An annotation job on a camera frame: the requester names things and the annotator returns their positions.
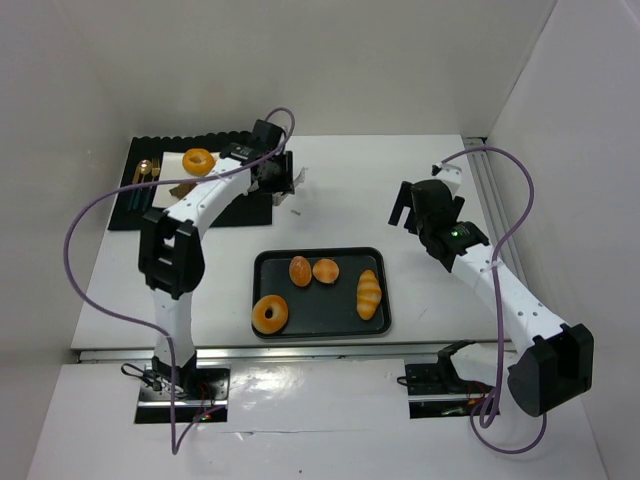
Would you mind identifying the round sugared bun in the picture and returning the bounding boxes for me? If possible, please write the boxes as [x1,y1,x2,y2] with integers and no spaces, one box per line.
[289,256,312,288]

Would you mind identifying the gold fork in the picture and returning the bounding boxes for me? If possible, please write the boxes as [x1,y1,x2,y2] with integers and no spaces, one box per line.
[142,158,161,212]

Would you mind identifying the white square plate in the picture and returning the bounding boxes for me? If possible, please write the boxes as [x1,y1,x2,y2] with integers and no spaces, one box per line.
[152,152,219,209]

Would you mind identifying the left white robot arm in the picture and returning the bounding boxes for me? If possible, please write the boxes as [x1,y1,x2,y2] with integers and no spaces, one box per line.
[138,120,286,391]

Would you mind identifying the orange hollow bun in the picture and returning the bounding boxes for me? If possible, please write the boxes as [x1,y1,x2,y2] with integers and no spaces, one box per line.
[182,148,217,177]

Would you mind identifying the gold spoon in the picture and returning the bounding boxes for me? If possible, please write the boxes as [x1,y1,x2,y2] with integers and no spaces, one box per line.
[128,159,152,211]

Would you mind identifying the striped yellow bread roll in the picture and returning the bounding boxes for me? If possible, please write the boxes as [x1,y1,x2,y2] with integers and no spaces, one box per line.
[356,270,382,321]

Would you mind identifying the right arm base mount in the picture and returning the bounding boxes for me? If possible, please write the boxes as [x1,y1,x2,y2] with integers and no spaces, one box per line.
[396,340,493,419]

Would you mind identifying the round orange bun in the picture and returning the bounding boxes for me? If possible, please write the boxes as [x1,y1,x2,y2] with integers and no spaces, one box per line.
[312,258,340,284]

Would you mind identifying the chocolate croissant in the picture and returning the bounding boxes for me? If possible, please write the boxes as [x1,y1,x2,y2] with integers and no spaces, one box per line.
[169,183,196,200]

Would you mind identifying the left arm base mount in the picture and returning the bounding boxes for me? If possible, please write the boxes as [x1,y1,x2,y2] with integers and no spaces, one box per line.
[120,363,231,424]

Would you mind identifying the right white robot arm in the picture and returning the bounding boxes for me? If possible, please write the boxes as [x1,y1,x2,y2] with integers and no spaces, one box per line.
[389,166,594,417]

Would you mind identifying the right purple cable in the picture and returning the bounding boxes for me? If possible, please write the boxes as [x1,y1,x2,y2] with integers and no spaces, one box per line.
[442,145,548,455]

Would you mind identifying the ring donut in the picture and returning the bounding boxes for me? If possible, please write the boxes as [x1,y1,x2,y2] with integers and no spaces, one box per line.
[251,295,289,335]

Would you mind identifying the metal tongs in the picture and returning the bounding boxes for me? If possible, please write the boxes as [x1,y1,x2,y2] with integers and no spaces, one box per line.
[272,167,308,207]

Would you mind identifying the black baking tray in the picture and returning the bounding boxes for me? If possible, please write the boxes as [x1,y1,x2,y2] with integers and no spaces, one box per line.
[253,246,392,340]

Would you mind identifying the black placemat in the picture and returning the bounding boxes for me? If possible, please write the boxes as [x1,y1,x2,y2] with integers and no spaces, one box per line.
[108,131,272,231]

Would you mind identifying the aluminium rail right side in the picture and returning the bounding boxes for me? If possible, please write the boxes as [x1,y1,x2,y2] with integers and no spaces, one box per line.
[467,151,528,286]

